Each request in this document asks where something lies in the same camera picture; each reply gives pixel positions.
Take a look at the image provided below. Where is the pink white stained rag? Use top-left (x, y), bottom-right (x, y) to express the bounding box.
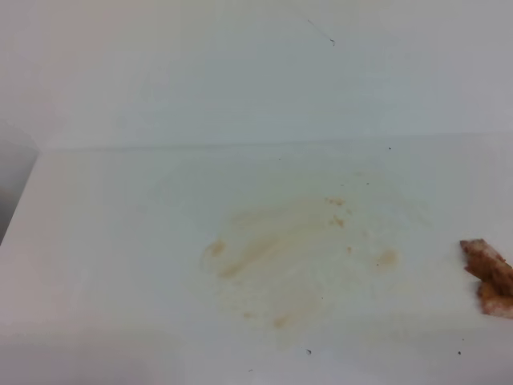
top-left (459, 239), bottom-right (512, 319)

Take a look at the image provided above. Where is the brown coffee stain puddle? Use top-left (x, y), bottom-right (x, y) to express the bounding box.
top-left (200, 197), bottom-right (401, 333)

